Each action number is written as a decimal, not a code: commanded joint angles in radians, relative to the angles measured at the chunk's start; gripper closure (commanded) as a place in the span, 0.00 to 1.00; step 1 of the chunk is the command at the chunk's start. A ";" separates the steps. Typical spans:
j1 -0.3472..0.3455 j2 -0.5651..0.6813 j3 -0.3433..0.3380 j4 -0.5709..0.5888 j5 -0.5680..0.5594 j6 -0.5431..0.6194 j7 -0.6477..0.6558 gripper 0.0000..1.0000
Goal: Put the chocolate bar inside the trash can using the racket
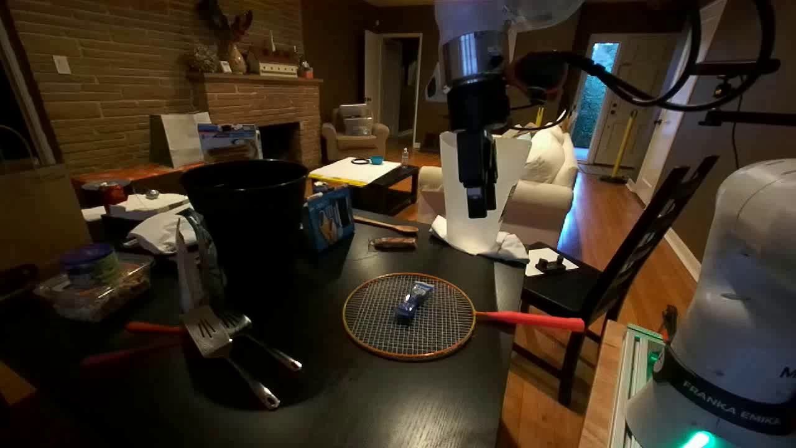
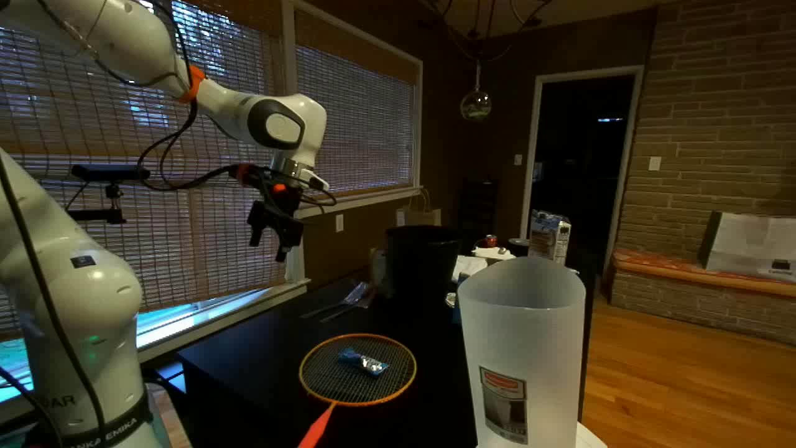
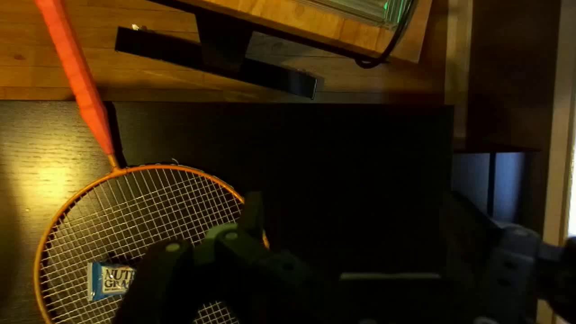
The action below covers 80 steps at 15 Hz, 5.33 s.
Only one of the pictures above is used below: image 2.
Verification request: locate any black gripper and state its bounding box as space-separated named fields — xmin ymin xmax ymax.
xmin=243 ymin=164 xmax=304 ymax=261

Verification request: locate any blue chocolate bar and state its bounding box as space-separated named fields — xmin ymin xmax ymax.
xmin=337 ymin=349 xmax=390 ymax=379

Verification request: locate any orange rimmed racket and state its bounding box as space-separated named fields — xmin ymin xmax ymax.
xmin=298 ymin=333 xmax=418 ymax=448

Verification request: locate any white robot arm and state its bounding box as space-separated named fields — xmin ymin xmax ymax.
xmin=0 ymin=0 xmax=325 ymax=448

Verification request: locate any black trash can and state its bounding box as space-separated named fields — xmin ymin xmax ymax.
xmin=385 ymin=227 xmax=461 ymax=312

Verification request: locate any metal spatula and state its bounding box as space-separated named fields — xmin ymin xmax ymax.
xmin=305 ymin=281 xmax=372 ymax=322

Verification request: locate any hanging glass globe lamp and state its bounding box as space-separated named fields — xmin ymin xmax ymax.
xmin=461 ymin=67 xmax=493 ymax=123

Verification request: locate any white frosted plastic bin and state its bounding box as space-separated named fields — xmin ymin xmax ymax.
xmin=457 ymin=256 xmax=586 ymax=448

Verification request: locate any white board on bench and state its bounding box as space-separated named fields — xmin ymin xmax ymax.
xmin=699 ymin=212 xmax=796 ymax=281

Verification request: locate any black camera on stand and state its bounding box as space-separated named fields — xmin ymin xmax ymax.
xmin=68 ymin=164 xmax=150 ymax=223

